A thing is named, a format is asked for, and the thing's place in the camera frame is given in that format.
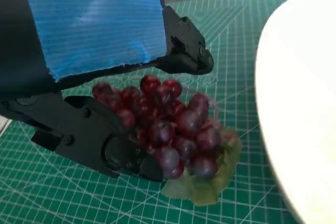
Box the green cutting mat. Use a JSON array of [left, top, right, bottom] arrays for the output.
[[0, 0, 336, 224]]

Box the bunch of purple toy grapes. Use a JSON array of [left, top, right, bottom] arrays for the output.
[[91, 74, 242, 206]]

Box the white plate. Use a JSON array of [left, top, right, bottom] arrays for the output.
[[254, 0, 336, 224]]

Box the bare black left hand blue tape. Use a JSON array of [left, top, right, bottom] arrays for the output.
[[0, 0, 215, 183]]

